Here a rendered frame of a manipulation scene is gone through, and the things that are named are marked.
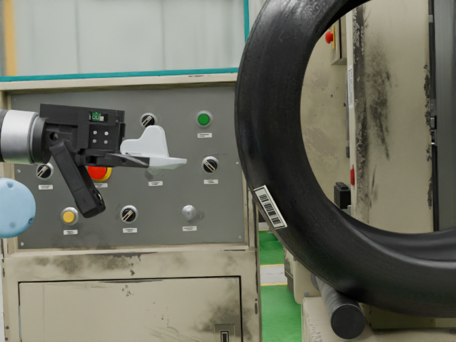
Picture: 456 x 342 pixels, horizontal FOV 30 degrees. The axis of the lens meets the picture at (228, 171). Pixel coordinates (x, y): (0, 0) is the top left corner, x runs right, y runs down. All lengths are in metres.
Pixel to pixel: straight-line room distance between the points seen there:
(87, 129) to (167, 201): 0.68
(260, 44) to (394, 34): 0.42
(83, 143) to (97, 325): 0.74
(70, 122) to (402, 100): 0.58
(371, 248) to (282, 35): 0.29
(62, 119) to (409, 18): 0.62
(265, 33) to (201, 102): 0.73
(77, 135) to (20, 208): 0.17
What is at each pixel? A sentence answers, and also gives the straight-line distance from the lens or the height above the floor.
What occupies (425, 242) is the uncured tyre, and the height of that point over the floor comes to 0.96.
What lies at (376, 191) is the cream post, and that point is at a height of 1.04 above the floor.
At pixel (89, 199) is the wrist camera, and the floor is 1.06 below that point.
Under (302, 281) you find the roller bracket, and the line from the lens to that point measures 1.46.
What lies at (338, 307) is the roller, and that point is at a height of 0.92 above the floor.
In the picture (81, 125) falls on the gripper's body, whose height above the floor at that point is 1.17.
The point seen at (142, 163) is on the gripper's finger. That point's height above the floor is 1.11.
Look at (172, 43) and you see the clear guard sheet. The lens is 1.82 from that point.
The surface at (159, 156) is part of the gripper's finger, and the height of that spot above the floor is 1.12.
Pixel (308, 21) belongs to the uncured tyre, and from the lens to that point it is 1.09.
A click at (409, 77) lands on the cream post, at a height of 1.23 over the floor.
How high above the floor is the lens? 1.16
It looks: 3 degrees down
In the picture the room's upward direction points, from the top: 2 degrees counter-clockwise
